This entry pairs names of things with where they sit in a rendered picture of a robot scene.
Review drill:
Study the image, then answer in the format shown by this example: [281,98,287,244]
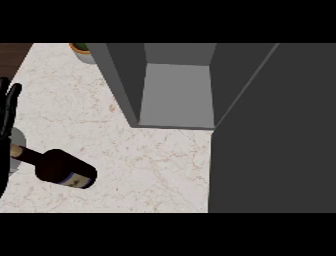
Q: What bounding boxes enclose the dark wine bottle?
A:
[10,143,99,190]

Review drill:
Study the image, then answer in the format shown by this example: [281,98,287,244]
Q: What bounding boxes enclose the grey open cabinet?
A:
[86,43,281,131]

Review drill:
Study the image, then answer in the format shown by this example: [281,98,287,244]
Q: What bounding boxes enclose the dark grey cabinet door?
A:
[207,43,336,214]

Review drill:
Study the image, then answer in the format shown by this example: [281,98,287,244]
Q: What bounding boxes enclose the grey round object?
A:
[7,127,30,178]

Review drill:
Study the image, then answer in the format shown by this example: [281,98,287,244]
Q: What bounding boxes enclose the potted plant with orange rim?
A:
[70,43,99,65]

